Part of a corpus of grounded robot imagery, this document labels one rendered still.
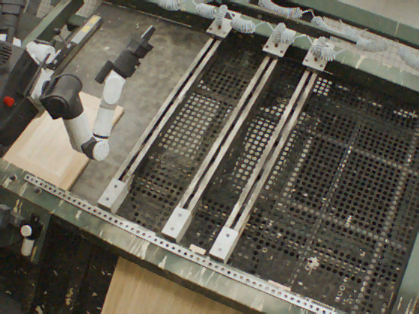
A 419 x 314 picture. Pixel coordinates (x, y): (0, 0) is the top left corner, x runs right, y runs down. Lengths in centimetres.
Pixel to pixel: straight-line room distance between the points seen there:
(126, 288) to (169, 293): 20
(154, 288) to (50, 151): 75
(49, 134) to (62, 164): 19
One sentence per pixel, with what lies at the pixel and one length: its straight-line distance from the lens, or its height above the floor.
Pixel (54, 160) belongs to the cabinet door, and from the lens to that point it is 244.
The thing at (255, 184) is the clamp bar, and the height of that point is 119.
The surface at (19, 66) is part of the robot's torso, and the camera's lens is 194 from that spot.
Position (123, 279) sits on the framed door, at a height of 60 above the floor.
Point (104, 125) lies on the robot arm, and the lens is 213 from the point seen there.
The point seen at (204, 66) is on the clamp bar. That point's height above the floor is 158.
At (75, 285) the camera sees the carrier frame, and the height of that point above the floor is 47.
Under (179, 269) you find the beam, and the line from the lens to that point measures 207.
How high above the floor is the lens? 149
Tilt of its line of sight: 7 degrees down
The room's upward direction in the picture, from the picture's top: 20 degrees clockwise
